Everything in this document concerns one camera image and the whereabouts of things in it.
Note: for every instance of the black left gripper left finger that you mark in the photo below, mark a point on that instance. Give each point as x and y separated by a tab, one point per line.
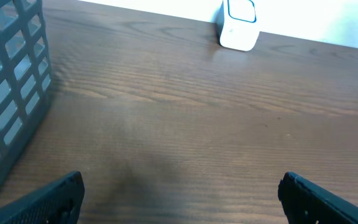
58	202

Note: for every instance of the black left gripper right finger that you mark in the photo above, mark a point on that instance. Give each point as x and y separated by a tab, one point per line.
306	202

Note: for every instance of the white barcode scanner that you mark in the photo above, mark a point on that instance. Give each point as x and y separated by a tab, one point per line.
237	25

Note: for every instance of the grey plastic shopping basket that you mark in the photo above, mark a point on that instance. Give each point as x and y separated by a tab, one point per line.
25	77

